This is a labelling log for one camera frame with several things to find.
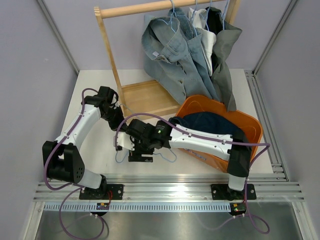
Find dark blue denim skirt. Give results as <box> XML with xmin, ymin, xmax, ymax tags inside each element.
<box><xmin>169</xmin><ymin>111</ymin><xmax>244</xmax><ymax>135</ymax></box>

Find light blue wire hanger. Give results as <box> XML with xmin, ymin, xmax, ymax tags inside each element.
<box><xmin>114</xmin><ymin>103</ymin><xmax>178</xmax><ymax>164</ymax></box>

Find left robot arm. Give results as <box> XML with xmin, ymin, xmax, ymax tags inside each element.
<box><xmin>42</xmin><ymin>86</ymin><xmax>128</xmax><ymax>199</ymax></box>

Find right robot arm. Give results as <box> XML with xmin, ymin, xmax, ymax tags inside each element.
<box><xmin>125</xmin><ymin>119</ymin><xmax>252</xmax><ymax>198</ymax></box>

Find wooden clothes rack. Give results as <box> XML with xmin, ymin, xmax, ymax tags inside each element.
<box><xmin>94</xmin><ymin>0</ymin><xmax>240</xmax><ymax>116</ymax></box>

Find light denim jacket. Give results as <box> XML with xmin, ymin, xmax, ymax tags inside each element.
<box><xmin>141</xmin><ymin>15</ymin><xmax>212</xmax><ymax>104</ymax></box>

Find light blue denim garment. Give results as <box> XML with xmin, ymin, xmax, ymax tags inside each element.
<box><xmin>175</xmin><ymin>8</ymin><xmax>220</xmax><ymax>101</ymax></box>

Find orange plastic basket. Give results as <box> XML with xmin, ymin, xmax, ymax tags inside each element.
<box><xmin>173</xmin><ymin>94</ymin><xmax>264</xmax><ymax>174</ymax></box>

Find white hanging garment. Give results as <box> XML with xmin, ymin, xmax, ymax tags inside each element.
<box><xmin>188</xmin><ymin>7</ymin><xmax>217</xmax><ymax>77</ymax></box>

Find grey hanging garment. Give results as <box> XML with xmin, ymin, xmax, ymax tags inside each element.
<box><xmin>211</xmin><ymin>22</ymin><xmax>242</xmax><ymax>112</ymax></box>

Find black hanging garment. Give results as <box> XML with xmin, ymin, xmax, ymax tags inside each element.
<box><xmin>206</xmin><ymin>7</ymin><xmax>224</xmax><ymax>35</ymax></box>

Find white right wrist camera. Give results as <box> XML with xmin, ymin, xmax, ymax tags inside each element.
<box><xmin>113</xmin><ymin>132</ymin><xmax>135</xmax><ymax>151</ymax></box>

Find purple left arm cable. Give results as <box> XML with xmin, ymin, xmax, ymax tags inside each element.
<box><xmin>42</xmin><ymin>87</ymin><xmax>101</xmax><ymax>191</ymax></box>

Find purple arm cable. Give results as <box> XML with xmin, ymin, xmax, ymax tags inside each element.
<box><xmin>114</xmin><ymin>112</ymin><xmax>271</xmax><ymax>201</ymax></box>
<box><xmin>42</xmin><ymin>87</ymin><xmax>101</xmax><ymax>191</ymax></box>

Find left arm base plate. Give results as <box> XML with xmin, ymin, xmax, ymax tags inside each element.
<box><xmin>79</xmin><ymin>183</ymin><xmax>124</xmax><ymax>200</ymax></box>

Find aluminium mounting rail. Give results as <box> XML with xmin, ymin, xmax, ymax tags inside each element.
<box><xmin>32</xmin><ymin>173</ymin><xmax>306</xmax><ymax>213</ymax></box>

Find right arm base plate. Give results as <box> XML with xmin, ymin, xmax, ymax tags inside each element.
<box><xmin>210</xmin><ymin>183</ymin><xmax>257</xmax><ymax>201</ymax></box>

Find purple floor cable left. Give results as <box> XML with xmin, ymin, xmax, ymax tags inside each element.
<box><xmin>59</xmin><ymin>188</ymin><xmax>105</xmax><ymax>238</ymax></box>

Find purple floor cable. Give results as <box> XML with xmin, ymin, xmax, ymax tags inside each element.
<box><xmin>59</xmin><ymin>188</ymin><xmax>105</xmax><ymax>238</ymax></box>
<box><xmin>197</xmin><ymin>199</ymin><xmax>271</xmax><ymax>235</ymax></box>

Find purple floor cable right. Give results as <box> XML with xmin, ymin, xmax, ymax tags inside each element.
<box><xmin>197</xmin><ymin>199</ymin><xmax>271</xmax><ymax>235</ymax></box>

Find aluminium frame post left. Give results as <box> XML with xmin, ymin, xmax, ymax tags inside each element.
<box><xmin>35</xmin><ymin>0</ymin><xmax>80</xmax><ymax>76</ymax></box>

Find aluminium frame post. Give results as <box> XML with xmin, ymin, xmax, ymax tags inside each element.
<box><xmin>252</xmin><ymin>0</ymin><xmax>300</xmax><ymax>76</ymax></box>
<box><xmin>35</xmin><ymin>0</ymin><xmax>80</xmax><ymax>76</ymax></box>

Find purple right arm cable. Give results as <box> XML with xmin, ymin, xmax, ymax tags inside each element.
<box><xmin>114</xmin><ymin>112</ymin><xmax>271</xmax><ymax>201</ymax></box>

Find aluminium frame post right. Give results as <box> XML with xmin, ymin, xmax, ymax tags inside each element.
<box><xmin>252</xmin><ymin>0</ymin><xmax>300</xmax><ymax>76</ymax></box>

